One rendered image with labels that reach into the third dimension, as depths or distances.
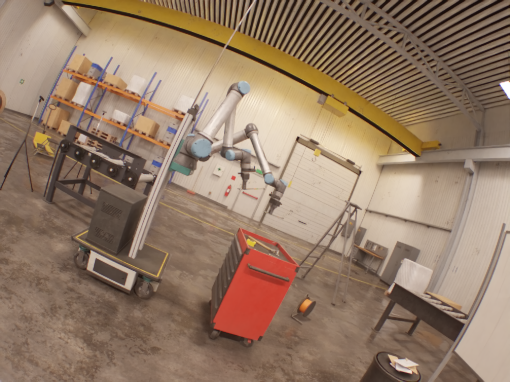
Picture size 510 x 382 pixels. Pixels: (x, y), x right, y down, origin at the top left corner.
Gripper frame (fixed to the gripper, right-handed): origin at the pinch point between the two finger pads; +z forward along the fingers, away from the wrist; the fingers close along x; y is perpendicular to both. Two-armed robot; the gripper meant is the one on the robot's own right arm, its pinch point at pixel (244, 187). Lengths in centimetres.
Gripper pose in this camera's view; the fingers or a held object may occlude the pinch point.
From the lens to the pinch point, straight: 217.9
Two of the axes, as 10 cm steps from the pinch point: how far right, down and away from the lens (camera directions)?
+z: -0.6, 9.7, 2.5
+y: -9.6, 0.1, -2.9
